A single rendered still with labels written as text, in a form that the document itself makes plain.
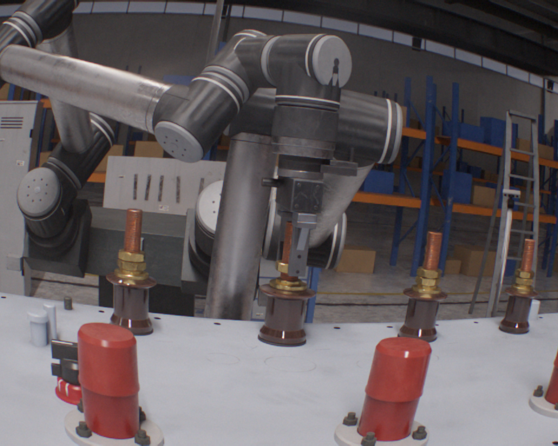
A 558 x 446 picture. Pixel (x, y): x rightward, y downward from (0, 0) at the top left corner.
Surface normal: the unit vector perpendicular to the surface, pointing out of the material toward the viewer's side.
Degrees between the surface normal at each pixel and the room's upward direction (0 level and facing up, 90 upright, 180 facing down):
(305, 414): 0
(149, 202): 90
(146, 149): 90
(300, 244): 120
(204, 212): 62
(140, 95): 69
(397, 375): 89
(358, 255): 90
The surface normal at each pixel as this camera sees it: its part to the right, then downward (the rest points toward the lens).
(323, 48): 0.69, 0.12
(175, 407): 0.11, -0.99
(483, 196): 0.25, 0.14
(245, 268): 0.52, 0.17
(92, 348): -0.19, 0.07
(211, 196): 0.04, -0.44
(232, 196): -0.44, 0.01
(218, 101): 0.53, -0.08
